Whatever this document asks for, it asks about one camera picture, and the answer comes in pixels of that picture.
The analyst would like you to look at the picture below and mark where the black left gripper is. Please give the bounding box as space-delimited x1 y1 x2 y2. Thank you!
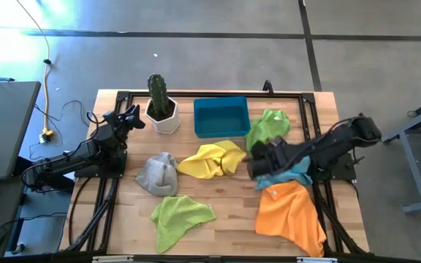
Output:
102 104 146 137

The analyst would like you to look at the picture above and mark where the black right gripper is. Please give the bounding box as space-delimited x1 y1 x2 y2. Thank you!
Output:
246 140 296 180

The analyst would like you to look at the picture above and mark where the light blue microfiber towel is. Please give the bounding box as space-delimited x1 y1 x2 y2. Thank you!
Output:
255 155 314 191

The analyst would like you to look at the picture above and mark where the green towel with white label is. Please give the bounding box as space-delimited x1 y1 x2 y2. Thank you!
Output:
246 108 292 153

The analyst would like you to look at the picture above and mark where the yellow microfiber towel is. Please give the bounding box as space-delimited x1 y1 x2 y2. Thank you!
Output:
175 140 247 180

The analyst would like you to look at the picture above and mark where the grey microfiber towel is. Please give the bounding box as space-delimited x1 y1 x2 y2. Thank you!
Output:
134 151 179 197

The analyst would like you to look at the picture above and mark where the orange microfiber towel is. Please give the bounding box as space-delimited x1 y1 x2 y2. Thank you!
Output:
254 180 327 258

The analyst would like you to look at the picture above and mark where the lime green microfiber towel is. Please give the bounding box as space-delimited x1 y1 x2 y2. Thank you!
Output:
150 195 217 254

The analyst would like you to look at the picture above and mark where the white plant pot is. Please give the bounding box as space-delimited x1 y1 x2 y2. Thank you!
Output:
144 96 181 135

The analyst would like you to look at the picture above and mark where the tall green cactus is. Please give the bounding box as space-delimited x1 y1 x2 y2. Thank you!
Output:
147 73 170 115

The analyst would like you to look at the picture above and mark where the blue plastic bin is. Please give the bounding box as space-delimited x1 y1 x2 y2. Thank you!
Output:
193 96 251 139

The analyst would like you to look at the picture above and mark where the yellow power plug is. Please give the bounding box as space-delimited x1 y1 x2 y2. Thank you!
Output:
39 127 55 144

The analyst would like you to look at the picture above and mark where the grey desk top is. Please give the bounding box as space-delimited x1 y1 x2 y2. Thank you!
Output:
0 80 42 182

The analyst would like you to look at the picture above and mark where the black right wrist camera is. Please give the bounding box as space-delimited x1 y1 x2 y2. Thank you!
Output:
270 135 289 148

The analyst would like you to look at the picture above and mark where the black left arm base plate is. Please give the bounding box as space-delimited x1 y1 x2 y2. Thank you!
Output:
74 151 127 179

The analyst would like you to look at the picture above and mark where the black aluminium table frame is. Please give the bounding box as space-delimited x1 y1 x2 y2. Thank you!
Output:
61 89 371 256

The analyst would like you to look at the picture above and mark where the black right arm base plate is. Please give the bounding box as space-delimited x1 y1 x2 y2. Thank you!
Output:
314 153 357 182

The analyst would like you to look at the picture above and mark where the yellow hanging cable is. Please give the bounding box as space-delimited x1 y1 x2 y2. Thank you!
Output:
15 0 53 132

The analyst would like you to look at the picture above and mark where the silver rail bracket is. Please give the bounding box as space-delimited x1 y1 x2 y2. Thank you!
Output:
297 256 338 263
92 255 134 263

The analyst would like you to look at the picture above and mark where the black curved cable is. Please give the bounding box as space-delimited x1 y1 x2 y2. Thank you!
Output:
67 177 91 246

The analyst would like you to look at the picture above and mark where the grey metal table frame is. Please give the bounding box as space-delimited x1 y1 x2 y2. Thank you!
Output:
382 92 421 214

